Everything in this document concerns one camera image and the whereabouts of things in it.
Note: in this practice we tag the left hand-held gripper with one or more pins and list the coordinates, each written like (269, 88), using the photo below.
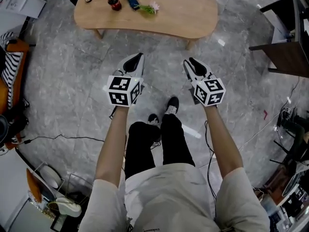
(120, 91)

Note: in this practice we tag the wooden coffee table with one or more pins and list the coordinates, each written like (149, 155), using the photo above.
(183, 11)

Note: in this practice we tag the black round shell backpack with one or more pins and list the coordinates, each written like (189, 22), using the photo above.
(3, 129)

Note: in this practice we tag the orange sofa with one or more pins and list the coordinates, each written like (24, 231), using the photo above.
(19, 46)

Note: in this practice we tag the pink flower green stem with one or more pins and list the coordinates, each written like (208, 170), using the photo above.
(150, 8)

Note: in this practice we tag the person's right forearm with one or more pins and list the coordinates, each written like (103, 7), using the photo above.
(222, 141)

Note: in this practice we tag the person's left forearm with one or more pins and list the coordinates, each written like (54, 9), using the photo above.
(112, 144)

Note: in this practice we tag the white round cushion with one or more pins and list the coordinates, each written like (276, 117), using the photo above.
(50, 176)

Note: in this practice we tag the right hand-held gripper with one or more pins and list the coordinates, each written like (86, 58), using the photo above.
(208, 92)

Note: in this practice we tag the person's black trousers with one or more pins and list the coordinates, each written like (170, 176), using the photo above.
(176, 141)

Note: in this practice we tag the person's right black shoe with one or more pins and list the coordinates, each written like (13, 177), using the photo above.
(172, 103)

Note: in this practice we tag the white water dispenser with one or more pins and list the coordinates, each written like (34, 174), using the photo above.
(21, 4)

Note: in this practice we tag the striped seat cushion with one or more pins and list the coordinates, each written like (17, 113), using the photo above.
(12, 76)

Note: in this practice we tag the striped pillow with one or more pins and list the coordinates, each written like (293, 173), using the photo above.
(6, 39)

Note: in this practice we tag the person's black shoe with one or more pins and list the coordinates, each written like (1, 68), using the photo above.
(172, 103)
(153, 120)

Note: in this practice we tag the dark brown side table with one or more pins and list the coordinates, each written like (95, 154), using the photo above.
(287, 57)

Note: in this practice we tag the person's beige shirt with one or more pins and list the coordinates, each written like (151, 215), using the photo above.
(169, 197)

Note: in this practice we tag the orange cushion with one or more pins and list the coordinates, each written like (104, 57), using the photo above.
(33, 185)

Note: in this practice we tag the cola bottle red cap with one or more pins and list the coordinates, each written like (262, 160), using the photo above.
(114, 2)

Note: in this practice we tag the person's left black shoe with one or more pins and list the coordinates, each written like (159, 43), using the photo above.
(153, 120)

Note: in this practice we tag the pale green bag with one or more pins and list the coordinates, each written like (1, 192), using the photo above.
(68, 208)

